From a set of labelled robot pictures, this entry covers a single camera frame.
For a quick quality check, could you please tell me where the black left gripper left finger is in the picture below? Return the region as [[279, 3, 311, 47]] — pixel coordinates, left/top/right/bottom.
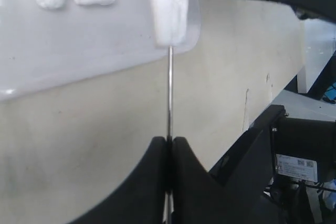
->
[[72, 137, 167, 223]]

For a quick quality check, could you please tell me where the white rectangular plastic tray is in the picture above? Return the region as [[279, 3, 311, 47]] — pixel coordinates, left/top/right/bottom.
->
[[0, 0, 202, 101]]

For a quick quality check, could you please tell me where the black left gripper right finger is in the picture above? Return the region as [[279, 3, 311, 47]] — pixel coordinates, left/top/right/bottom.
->
[[172, 137, 265, 223]]

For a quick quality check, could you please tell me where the thin metal skewer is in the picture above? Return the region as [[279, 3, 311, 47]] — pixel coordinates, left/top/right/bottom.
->
[[165, 45, 174, 224]]

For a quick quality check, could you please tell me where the black robot base with label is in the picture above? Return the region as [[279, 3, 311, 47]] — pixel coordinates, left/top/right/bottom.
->
[[210, 105, 335, 223]]

